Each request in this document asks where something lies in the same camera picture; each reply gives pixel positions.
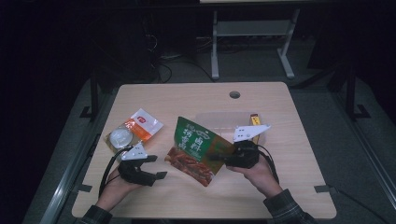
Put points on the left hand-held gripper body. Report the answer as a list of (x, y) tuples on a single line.
[(135, 152)]

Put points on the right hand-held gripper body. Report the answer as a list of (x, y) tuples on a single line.
[(246, 155)]

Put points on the green snack packet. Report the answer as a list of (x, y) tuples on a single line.
[(193, 146)]

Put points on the clear plastic container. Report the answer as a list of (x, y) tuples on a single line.
[(218, 119)]

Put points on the small snack packet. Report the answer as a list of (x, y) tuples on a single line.
[(255, 119)]

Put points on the person's right hand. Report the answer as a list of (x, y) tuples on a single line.
[(260, 179)]

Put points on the person's left hand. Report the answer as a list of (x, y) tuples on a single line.
[(116, 191)]

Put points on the orange and white packet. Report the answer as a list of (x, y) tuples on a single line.
[(137, 127)]

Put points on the black metal stand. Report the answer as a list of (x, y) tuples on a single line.
[(94, 96), (351, 93)]

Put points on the grey table edge bracket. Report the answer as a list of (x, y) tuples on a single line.
[(82, 188), (323, 188)]

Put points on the aluminium frame rail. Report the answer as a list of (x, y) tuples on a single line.
[(67, 183), (367, 149)]

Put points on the white metal desk frame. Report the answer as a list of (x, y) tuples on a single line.
[(252, 28)]

